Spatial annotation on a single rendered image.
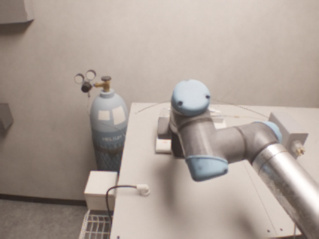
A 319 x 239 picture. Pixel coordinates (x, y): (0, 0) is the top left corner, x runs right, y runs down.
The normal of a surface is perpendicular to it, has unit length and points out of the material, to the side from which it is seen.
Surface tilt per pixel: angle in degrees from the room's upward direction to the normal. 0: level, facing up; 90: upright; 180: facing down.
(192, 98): 36
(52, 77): 90
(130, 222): 0
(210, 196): 0
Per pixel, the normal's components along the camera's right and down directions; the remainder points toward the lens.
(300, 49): 0.03, 0.52
